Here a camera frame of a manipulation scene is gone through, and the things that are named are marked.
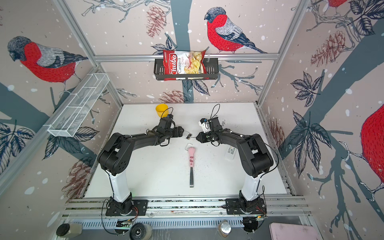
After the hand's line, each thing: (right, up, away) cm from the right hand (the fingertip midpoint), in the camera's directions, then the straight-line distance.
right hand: (196, 139), depth 95 cm
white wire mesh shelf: (-63, +21, -17) cm, 69 cm away
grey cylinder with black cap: (-53, -32, -34) cm, 71 cm away
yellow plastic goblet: (-25, +21, +5) cm, 33 cm away
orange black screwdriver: (-2, +1, +5) cm, 6 cm away
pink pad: (+41, -36, -29) cm, 62 cm away
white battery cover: (-5, -4, +3) cm, 7 cm away
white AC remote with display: (-7, +2, +6) cm, 9 cm away
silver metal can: (+11, -30, -36) cm, 48 cm away
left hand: (-12, +6, +3) cm, 13 cm away
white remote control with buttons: (+21, -8, -3) cm, 23 cm away
